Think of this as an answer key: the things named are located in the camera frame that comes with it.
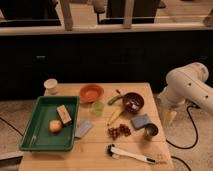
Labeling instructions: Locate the green cucumber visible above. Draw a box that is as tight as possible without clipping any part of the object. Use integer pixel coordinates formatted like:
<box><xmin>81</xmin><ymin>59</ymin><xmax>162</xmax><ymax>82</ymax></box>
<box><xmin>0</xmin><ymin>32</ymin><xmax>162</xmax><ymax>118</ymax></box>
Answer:
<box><xmin>107</xmin><ymin>89</ymin><xmax>123</xmax><ymax>105</ymax></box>

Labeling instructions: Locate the green plastic tray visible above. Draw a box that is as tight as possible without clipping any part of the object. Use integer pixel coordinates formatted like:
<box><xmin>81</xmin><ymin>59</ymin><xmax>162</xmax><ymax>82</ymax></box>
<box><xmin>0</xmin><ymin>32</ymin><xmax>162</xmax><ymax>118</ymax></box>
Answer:
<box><xmin>19</xmin><ymin>96</ymin><xmax>79</xmax><ymax>151</ymax></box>

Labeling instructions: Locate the wooden block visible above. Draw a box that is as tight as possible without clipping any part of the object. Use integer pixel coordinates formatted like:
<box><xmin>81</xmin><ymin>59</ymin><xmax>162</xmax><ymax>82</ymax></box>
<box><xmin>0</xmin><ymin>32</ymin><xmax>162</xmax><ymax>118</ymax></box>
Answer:
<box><xmin>57</xmin><ymin>105</ymin><xmax>72</xmax><ymax>125</ymax></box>

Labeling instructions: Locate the blue sponge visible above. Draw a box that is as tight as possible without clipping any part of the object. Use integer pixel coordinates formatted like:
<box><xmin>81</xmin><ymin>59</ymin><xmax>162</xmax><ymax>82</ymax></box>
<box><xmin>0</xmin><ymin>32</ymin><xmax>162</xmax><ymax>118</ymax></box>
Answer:
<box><xmin>131</xmin><ymin>114</ymin><xmax>151</xmax><ymax>130</ymax></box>

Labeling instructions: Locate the white paper cup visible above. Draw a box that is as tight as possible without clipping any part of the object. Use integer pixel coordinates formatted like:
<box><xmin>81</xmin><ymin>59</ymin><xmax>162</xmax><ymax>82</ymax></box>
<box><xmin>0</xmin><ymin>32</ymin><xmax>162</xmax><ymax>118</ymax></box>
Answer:
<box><xmin>44</xmin><ymin>78</ymin><xmax>58</xmax><ymax>95</ymax></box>

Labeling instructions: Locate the yellow banana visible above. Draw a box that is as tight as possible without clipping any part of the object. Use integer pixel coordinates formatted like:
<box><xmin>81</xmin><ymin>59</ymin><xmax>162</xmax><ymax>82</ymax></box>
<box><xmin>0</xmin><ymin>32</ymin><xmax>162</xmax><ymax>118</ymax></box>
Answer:
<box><xmin>107</xmin><ymin>109</ymin><xmax>123</xmax><ymax>126</ymax></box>

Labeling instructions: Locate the small green cup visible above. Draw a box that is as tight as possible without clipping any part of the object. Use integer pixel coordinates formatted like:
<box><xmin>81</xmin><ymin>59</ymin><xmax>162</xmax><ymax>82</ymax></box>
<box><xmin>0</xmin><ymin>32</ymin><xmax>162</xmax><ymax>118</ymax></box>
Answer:
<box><xmin>91</xmin><ymin>101</ymin><xmax>104</xmax><ymax>116</ymax></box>

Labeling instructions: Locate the dark brown bowl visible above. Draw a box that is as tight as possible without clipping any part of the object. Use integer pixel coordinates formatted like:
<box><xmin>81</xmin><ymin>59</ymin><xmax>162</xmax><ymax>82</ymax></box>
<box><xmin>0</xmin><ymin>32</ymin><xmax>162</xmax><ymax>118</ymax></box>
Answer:
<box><xmin>122</xmin><ymin>92</ymin><xmax>144</xmax><ymax>114</ymax></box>

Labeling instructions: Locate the grey cloth pad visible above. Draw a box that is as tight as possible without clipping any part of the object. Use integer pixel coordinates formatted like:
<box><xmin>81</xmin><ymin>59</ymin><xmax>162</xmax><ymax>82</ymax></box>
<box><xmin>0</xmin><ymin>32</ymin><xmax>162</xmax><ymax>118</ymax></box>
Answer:
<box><xmin>75</xmin><ymin>120</ymin><xmax>93</xmax><ymax>139</ymax></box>

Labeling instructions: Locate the orange red bowl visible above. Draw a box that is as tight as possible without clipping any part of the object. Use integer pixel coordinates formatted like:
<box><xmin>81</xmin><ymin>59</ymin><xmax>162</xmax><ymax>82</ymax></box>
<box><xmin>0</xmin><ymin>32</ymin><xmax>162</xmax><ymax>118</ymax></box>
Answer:
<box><xmin>79</xmin><ymin>84</ymin><xmax>104</xmax><ymax>103</ymax></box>

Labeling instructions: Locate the yellow apple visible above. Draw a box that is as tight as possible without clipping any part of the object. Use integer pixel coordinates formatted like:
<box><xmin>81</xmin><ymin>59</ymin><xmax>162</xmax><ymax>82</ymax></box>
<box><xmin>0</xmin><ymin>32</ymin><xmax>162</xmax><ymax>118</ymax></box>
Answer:
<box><xmin>49</xmin><ymin>120</ymin><xmax>62</xmax><ymax>133</ymax></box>

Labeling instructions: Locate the black floor cable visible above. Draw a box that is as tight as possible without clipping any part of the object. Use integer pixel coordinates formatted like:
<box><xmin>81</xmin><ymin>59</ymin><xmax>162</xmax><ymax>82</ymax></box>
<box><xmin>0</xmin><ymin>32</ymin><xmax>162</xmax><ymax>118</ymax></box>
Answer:
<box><xmin>165</xmin><ymin>105</ymin><xmax>200</xmax><ymax>150</ymax></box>

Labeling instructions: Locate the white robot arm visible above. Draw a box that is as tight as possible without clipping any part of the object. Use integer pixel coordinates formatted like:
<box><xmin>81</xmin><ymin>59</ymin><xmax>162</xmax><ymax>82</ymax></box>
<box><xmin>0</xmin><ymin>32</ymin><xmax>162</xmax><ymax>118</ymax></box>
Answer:
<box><xmin>158</xmin><ymin>62</ymin><xmax>213</xmax><ymax>126</ymax></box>

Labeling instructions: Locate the white dish brush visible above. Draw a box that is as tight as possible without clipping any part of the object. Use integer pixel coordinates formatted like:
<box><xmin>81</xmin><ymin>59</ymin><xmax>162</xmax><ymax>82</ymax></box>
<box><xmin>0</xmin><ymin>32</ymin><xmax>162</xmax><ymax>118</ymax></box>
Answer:
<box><xmin>107</xmin><ymin>144</ymin><xmax>156</xmax><ymax>164</ymax></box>

